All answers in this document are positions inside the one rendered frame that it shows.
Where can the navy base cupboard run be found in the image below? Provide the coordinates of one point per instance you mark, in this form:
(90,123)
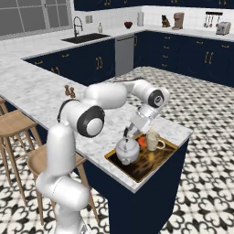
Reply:
(189,56)

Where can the black utensil rail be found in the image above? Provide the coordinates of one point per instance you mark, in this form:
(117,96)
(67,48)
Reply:
(214,13)

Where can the navy wall cabinets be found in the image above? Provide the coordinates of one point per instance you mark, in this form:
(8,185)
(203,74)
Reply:
(152,3)

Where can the orange round fruit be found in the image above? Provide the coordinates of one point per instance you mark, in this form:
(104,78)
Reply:
(142,141)

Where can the black spring tap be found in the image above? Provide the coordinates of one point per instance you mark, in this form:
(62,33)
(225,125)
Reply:
(77,26)

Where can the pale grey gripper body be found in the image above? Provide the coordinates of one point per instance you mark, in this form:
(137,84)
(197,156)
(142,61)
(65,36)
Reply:
(141,123)

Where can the hanging kitchen tool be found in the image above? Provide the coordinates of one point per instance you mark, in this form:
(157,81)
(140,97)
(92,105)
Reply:
(217,20)
(210,21)
(206,21)

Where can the silver toaster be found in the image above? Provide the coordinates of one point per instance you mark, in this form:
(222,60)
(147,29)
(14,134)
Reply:
(223,28)

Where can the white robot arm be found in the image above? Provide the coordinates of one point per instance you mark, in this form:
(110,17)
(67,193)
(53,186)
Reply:
(61,152)

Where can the wooden bar stool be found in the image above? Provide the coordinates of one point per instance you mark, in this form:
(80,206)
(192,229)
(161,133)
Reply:
(2,105)
(15,123)
(38,160)

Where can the cream mug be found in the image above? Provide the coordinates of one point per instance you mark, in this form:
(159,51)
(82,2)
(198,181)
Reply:
(153,140)

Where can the black sink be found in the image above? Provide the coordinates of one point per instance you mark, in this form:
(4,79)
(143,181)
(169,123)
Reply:
(85,38)

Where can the brown coffee machine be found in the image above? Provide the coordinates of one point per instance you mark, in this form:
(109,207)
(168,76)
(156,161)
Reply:
(178,21)

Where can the grey wall outlet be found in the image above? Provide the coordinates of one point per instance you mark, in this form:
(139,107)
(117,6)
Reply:
(88,19)

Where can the grey framed window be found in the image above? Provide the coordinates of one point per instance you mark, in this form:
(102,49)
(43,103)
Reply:
(35,16)

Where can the white soap dispenser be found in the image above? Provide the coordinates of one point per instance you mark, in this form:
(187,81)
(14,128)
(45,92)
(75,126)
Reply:
(100,28)

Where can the navy island cabinet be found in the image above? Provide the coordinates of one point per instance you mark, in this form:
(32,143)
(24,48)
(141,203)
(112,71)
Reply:
(146,195)

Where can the brown pepper shaker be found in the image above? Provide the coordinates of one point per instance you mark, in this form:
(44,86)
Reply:
(67,90)
(72,92)

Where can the white round kettle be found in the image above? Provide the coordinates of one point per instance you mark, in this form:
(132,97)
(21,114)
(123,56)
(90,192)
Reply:
(127,151)

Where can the white paper towel roll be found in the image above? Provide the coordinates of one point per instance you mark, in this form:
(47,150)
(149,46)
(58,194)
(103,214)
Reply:
(140,19)

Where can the dark red bowl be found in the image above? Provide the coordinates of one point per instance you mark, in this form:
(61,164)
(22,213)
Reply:
(128,25)

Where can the grey dishwasher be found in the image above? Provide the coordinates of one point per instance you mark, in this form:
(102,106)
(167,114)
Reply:
(124,55)

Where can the navy sink cupboard run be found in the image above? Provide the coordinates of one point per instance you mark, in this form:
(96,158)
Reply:
(79,64)

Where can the brown dog figurine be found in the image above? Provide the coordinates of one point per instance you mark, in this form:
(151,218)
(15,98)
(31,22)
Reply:
(165,21)

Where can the dark gold-rimmed tray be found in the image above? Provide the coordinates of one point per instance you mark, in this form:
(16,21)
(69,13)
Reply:
(143,163)

